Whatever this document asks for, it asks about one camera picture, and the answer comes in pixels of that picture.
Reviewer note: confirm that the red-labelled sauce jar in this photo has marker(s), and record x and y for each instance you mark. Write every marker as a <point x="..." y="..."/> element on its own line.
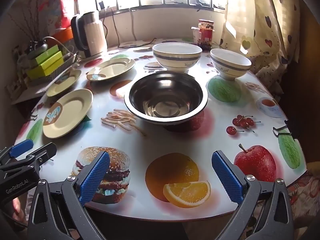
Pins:
<point x="206" y="29"/>

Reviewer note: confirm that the person's left hand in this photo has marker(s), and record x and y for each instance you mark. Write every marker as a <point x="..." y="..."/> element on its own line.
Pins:
<point x="18" y="214"/>

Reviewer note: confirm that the small white bowl blue stripe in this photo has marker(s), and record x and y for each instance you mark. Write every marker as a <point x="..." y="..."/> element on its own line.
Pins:
<point x="229" y="64"/>

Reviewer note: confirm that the stainless steel bowl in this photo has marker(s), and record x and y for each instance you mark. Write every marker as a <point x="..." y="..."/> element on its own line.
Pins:
<point x="166" y="98"/>

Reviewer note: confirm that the red gift bag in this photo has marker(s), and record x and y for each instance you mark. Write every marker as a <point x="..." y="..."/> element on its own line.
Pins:
<point x="57" y="14"/>

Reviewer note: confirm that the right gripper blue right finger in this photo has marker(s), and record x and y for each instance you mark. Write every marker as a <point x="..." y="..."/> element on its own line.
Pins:
<point x="239" y="187"/>

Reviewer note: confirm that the orange plastic basin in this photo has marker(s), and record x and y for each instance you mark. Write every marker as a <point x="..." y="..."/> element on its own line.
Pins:
<point x="64" y="35"/>

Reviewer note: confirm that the cream plate blue logo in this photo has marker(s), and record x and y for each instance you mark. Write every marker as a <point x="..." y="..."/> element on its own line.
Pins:
<point x="110" y="69"/>
<point x="67" y="113"/>

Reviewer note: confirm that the fruit-print tablecloth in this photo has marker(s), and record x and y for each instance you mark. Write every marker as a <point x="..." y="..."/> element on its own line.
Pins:
<point x="165" y="172"/>

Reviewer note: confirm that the white electric kettle black handle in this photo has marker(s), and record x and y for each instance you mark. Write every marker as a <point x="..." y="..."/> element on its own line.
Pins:
<point x="88" y="33"/>

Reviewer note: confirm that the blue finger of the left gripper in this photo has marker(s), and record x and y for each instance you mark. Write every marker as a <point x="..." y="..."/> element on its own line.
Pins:
<point x="21" y="148"/>

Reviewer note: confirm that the green box upper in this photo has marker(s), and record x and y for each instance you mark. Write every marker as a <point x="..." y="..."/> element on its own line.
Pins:
<point x="44" y="56"/>

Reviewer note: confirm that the large white bowl blue stripe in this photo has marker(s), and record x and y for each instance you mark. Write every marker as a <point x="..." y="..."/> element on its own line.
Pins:
<point x="177" y="56"/>

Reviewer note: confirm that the cream heart-pattern curtain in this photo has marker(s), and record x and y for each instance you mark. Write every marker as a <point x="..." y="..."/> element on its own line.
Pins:
<point x="266" y="32"/>

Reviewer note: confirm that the yellow-green box lower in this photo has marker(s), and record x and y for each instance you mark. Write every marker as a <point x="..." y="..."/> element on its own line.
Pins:
<point x="46" y="66"/>

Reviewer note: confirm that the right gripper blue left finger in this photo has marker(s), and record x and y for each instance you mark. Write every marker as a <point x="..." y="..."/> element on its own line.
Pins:
<point x="79" y="190"/>

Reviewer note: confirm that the black binder clip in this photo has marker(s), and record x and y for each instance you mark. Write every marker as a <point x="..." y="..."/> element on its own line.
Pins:
<point x="290" y="128"/>

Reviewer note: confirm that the striped storage tray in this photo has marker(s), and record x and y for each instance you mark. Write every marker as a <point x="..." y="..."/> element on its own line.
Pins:
<point x="68" y="61"/>

